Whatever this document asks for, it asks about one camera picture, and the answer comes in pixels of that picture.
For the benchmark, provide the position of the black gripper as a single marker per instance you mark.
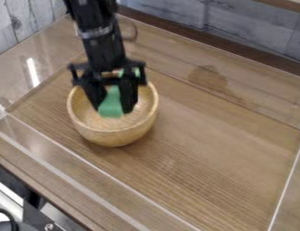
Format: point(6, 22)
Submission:
point(106, 56)

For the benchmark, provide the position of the green rectangular block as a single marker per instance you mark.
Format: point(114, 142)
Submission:
point(110, 107)

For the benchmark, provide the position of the round wooden bowl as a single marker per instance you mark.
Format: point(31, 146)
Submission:
point(113, 132)

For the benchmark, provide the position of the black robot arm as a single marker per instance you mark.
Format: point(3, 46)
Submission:
point(108, 76)

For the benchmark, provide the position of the black metal table bracket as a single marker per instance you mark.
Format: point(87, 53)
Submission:
point(36, 219)

